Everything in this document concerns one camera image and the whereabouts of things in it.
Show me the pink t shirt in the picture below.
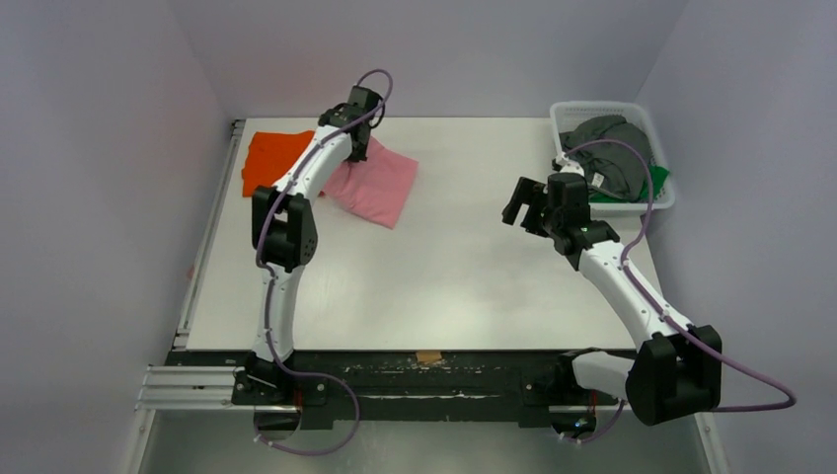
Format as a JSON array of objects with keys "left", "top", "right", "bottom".
[{"left": 321, "top": 138, "right": 419, "bottom": 229}]

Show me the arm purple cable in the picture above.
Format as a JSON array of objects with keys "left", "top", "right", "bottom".
[
  {"left": 554, "top": 138, "right": 798, "bottom": 446},
  {"left": 253, "top": 68, "right": 395, "bottom": 458}
]

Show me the brown tape piece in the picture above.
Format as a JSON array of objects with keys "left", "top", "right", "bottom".
[{"left": 416, "top": 351, "right": 443, "bottom": 365}]

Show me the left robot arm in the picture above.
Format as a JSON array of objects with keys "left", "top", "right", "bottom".
[{"left": 244, "top": 84, "right": 390, "bottom": 404}]

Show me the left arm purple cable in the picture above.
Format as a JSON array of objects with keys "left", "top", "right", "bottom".
[{"left": 253, "top": 68, "right": 395, "bottom": 458}]

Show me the grey t shirt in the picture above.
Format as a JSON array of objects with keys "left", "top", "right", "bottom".
[{"left": 559, "top": 115, "right": 652, "bottom": 200}]

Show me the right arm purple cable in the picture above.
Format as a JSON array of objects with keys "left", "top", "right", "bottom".
[{"left": 554, "top": 138, "right": 798, "bottom": 446}]

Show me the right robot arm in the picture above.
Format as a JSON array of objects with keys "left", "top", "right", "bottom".
[{"left": 501, "top": 173, "right": 723, "bottom": 426}]

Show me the white plastic basket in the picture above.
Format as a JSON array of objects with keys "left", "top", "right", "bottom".
[{"left": 550, "top": 101, "right": 675, "bottom": 215}]

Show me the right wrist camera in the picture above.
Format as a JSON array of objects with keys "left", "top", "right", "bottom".
[{"left": 552, "top": 155, "right": 585, "bottom": 178}]

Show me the green t shirt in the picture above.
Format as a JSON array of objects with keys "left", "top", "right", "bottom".
[{"left": 589, "top": 166, "right": 670, "bottom": 203}]

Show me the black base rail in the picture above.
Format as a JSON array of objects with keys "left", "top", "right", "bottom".
[{"left": 165, "top": 350, "right": 619, "bottom": 435}]

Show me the folded orange t shirt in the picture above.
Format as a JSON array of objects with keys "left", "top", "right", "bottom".
[{"left": 241, "top": 130, "right": 315, "bottom": 198}]

